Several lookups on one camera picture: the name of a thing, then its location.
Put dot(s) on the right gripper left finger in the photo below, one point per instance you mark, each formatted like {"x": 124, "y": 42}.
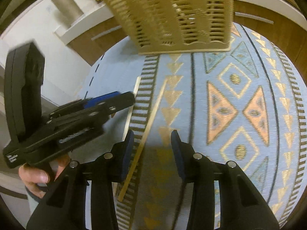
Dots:
{"x": 63, "y": 206}

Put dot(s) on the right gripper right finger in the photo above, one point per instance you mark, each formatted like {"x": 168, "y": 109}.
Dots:
{"x": 241, "y": 204}

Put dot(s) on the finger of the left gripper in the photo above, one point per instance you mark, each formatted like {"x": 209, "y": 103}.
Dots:
{"x": 103, "y": 109}
{"x": 82, "y": 104}

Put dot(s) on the person's left hand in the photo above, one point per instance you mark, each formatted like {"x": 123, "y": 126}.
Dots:
{"x": 32, "y": 176}

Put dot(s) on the yellow plastic utensil basket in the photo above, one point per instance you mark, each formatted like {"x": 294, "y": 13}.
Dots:
{"x": 175, "y": 26}

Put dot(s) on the patterned blue table mat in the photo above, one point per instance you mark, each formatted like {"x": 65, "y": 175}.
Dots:
{"x": 247, "y": 105}

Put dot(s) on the grey cylindrical canister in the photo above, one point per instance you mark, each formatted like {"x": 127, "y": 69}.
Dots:
{"x": 69, "y": 10}

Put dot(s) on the left drawer handle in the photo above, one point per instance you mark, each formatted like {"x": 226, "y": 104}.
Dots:
{"x": 106, "y": 32}

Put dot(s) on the drawer handle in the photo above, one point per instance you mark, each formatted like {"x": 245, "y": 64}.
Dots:
{"x": 244, "y": 15}
{"x": 106, "y": 32}

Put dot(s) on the right drawer handle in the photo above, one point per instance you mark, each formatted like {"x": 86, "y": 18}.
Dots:
{"x": 244, "y": 15}

